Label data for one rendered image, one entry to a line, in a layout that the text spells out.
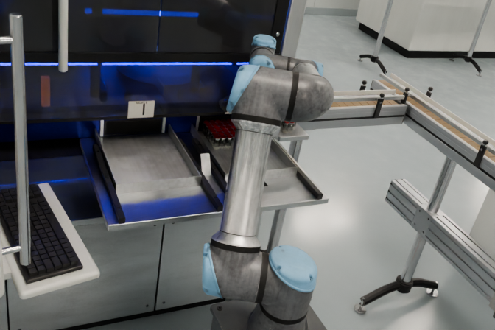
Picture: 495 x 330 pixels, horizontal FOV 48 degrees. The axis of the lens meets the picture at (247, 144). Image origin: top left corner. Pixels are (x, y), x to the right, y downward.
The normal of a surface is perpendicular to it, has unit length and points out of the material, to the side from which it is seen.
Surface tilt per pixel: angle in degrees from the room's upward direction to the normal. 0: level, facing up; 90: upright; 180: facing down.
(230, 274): 61
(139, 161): 0
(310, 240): 0
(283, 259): 8
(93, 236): 90
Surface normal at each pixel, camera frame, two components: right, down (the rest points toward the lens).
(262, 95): 0.04, 0.00
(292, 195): 0.16, -0.87
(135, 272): 0.39, 0.49
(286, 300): -0.06, 0.48
